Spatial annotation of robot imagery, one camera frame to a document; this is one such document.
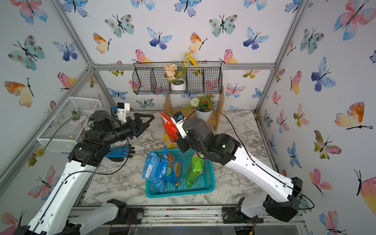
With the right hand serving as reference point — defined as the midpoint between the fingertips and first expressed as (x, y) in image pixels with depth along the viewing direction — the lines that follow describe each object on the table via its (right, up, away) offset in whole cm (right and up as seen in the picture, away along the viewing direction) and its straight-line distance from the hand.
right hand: (178, 132), depth 62 cm
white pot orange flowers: (+13, +15, +34) cm, 39 cm away
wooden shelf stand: (+22, +10, +37) cm, 44 cm away
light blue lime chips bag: (-5, -19, +10) cm, 22 cm away
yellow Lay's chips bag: (-11, -8, +33) cm, 36 cm away
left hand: (-11, +5, -1) cm, 12 cm away
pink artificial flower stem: (-53, +6, +13) cm, 55 cm away
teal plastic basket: (+13, -30, +22) cm, 39 cm away
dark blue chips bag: (-14, -19, +8) cm, 25 cm away
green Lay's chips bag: (+7, -18, +8) cm, 21 cm away
